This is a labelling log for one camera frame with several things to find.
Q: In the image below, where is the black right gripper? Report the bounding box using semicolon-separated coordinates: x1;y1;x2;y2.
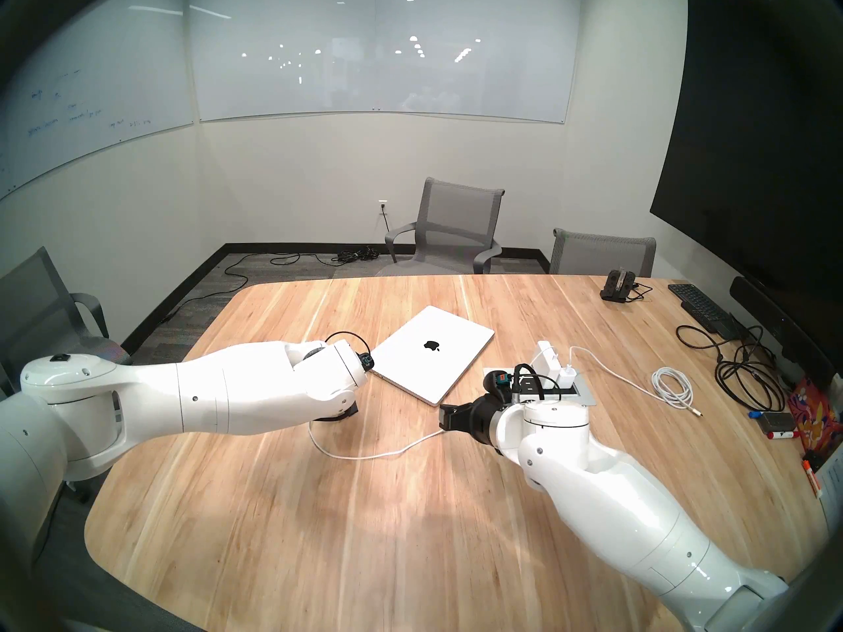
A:
439;392;506;449

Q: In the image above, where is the white MagSafe charging cable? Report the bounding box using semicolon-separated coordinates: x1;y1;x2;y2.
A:
308;421;456;461

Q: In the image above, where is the silver MacBook laptop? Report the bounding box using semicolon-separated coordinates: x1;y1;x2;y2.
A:
369;305;495;406

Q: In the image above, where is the black charging dock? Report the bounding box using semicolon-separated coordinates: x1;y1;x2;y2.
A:
600;269;638;303

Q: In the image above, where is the grey table outlet plate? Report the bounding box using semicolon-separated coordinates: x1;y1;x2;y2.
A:
484;367;593;406

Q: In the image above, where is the grey mesh office chair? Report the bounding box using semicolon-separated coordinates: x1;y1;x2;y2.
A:
0;246;134;401
375;177;506;277
549;228;657;277

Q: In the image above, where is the black keyboard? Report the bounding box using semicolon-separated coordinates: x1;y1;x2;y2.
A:
668;283;745;338

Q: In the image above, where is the black video sound bar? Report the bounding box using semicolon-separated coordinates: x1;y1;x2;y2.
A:
730;276;837;388

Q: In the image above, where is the colourful patterned bag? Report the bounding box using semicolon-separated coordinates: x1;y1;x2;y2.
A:
788;374;843;450

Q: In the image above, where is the wide glass whiteboard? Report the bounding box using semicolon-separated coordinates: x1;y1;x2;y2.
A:
190;0;584;124

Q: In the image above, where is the whiteboard with blue writing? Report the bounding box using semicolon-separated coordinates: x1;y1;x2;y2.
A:
0;0;198;200

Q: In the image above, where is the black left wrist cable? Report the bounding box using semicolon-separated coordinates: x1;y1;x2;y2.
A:
325;331;373;356

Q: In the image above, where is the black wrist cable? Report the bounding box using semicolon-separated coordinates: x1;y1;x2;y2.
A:
325;331;373;356
514;363;549;401

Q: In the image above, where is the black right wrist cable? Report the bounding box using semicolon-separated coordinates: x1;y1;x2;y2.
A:
514;363;549;401

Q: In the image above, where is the thin black floor cable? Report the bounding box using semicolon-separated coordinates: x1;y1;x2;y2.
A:
161;251;333;323

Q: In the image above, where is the white coiled USB cable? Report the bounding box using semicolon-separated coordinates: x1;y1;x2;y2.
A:
568;346;704;417

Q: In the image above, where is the thin black table cable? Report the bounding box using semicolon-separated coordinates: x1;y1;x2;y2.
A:
676;324;733;363

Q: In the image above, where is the black coiled cable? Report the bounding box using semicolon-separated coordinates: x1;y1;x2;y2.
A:
715;328;786;412

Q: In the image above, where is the large black wall screen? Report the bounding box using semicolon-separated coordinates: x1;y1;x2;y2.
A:
649;0;843;309

